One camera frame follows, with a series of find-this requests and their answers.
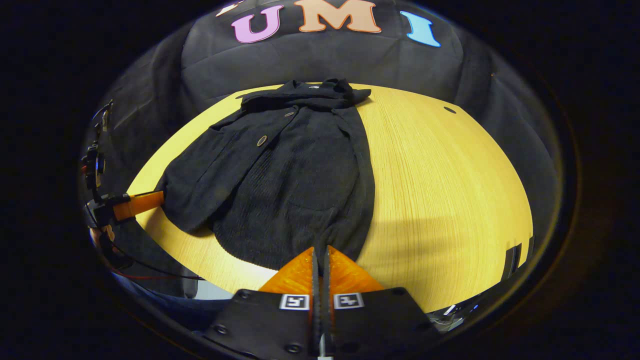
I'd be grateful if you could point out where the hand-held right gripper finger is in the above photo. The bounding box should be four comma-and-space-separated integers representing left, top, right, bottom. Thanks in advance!
202, 246, 321, 358
322, 245, 441, 358

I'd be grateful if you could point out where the black button-up jacket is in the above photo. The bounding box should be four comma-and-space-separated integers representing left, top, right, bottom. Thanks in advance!
156, 77, 377, 271

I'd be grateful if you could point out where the black backdrop cloth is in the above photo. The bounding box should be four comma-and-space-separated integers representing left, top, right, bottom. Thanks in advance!
82, 0, 563, 281

